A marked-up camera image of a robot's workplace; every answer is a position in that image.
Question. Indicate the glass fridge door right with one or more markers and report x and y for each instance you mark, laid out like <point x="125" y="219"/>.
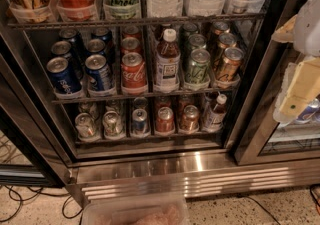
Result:
<point x="255" y="99"/>

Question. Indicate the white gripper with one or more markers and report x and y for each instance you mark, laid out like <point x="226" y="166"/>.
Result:
<point x="309" y="30"/>

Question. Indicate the middle green can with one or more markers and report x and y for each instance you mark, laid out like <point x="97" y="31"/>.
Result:
<point x="196" y="41"/>

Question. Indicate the blue silver can bottom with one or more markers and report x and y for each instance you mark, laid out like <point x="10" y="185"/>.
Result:
<point x="140" y="122"/>

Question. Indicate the tea bottle bottom shelf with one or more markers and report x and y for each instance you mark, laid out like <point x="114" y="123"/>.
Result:
<point x="215" y="113"/>

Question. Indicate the can behind right door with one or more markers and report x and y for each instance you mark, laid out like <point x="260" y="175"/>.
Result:
<point x="308" y="112"/>

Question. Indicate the middle red cola can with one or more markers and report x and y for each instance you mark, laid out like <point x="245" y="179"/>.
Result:
<point x="129" y="45"/>

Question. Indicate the front green can middle shelf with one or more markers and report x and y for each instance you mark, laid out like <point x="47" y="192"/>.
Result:
<point x="196" y="75"/>

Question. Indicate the front left Pepsi can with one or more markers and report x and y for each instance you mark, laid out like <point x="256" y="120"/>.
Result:
<point x="64" y="79"/>

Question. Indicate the middle gold can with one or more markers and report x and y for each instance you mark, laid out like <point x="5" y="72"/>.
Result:
<point x="224" y="41"/>

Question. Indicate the middle left Pepsi can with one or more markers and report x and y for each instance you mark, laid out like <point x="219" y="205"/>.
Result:
<point x="64" y="49"/>

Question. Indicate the clear plastic bin on floor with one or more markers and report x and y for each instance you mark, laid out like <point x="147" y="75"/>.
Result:
<point x="152" y="209"/>

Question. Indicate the white can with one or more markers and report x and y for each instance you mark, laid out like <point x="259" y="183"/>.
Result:
<point x="86" y="127"/>
<point x="113" y="125"/>

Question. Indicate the middle right Pepsi can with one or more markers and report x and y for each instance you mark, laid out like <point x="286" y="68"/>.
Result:
<point x="98" y="46"/>

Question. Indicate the front gold can middle shelf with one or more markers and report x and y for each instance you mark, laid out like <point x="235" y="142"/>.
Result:
<point x="229" y="63"/>

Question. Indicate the front red cola can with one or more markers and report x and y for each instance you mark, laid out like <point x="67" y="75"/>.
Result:
<point x="133" y="73"/>

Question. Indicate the front right Pepsi can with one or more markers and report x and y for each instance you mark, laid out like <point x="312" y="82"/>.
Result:
<point x="100" y="76"/>

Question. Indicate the red can bottom shelf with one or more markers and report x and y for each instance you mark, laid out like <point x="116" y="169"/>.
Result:
<point x="165" y="120"/>

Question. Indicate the stainless steel fridge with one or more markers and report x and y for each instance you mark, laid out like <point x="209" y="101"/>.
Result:
<point x="193" y="163"/>

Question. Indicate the pepsi can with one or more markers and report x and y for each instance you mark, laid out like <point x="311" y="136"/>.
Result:
<point x="100" y="76"/>
<point x="98" y="46"/>
<point x="64" y="79"/>
<point x="64" y="49"/>

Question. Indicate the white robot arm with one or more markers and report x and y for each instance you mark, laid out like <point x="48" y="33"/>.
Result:
<point x="307" y="30"/>

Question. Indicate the brown tea bottle middle shelf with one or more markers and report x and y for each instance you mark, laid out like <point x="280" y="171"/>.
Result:
<point x="167" y="62"/>

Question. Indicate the white can bottom left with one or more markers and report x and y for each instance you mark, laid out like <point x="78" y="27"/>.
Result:
<point x="86" y="127"/>

